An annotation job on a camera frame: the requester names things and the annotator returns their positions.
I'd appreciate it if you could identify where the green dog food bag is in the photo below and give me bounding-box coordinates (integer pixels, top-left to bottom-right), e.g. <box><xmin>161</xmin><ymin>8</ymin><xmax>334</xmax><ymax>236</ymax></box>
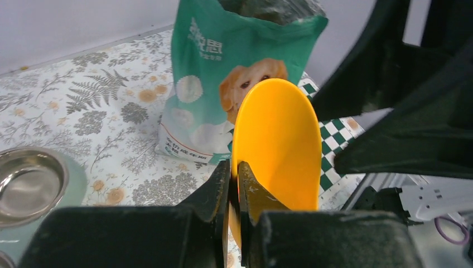
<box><xmin>156</xmin><ymin>1</ymin><xmax>328</xmax><ymax>164</ymax></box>

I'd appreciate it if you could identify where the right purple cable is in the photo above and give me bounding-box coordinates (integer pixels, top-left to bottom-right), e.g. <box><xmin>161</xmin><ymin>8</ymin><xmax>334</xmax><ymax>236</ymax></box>
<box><xmin>434</xmin><ymin>216</ymin><xmax>471</xmax><ymax>246</ymax></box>

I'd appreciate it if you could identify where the green double pet bowl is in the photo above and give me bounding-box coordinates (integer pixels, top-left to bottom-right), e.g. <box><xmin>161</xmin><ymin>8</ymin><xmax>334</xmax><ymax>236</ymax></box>
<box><xmin>1</xmin><ymin>147</ymin><xmax>88</xmax><ymax>267</ymax></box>

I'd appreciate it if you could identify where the green white chessboard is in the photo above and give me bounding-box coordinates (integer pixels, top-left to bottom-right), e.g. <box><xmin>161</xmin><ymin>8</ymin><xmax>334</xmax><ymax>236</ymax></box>
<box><xmin>297</xmin><ymin>72</ymin><xmax>365</xmax><ymax>193</ymax></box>

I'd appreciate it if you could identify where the floral tablecloth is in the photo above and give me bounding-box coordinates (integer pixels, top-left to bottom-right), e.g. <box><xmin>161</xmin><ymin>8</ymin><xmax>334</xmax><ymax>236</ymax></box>
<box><xmin>0</xmin><ymin>29</ymin><xmax>366</xmax><ymax>268</ymax></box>

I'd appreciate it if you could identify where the orange plastic scoop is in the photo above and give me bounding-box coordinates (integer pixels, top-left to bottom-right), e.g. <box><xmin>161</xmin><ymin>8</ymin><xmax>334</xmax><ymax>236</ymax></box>
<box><xmin>229</xmin><ymin>78</ymin><xmax>322</xmax><ymax>248</ymax></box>

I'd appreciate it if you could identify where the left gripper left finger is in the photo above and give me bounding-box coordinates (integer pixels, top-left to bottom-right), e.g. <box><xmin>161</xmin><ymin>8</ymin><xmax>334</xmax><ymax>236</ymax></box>
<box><xmin>19</xmin><ymin>160</ymin><xmax>230</xmax><ymax>267</ymax></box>

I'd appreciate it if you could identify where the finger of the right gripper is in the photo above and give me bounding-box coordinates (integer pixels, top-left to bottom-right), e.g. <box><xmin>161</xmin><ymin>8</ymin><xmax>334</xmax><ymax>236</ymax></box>
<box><xmin>311</xmin><ymin>1</ymin><xmax>472</xmax><ymax>179</ymax></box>

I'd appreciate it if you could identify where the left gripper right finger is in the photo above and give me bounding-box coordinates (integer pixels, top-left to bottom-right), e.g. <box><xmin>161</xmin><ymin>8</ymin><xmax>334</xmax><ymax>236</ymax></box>
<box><xmin>238</xmin><ymin>162</ymin><xmax>423</xmax><ymax>267</ymax></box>

